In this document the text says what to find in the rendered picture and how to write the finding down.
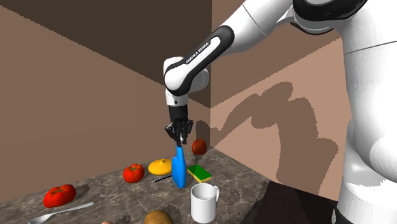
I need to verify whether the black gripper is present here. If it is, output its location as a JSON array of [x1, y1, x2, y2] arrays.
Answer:
[[164, 104, 195, 147]]

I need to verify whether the red apple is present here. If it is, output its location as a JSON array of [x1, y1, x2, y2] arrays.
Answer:
[[192, 138, 208, 156]]

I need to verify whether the green and yellow sponge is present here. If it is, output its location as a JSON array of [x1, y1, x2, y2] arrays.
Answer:
[[186, 164, 212, 184]]

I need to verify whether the small red tomato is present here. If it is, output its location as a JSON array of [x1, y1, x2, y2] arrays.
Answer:
[[122, 164, 146, 184]]

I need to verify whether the white mug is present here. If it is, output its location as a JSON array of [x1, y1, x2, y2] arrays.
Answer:
[[190, 182, 221, 224]]

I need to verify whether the brown potato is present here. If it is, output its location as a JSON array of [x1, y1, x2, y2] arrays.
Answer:
[[143, 209, 174, 224]]

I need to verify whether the large red tomato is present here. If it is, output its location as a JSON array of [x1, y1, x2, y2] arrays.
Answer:
[[43, 184, 77, 209]]

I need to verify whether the silver spoon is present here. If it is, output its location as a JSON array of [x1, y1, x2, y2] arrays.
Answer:
[[27, 202, 95, 224]]

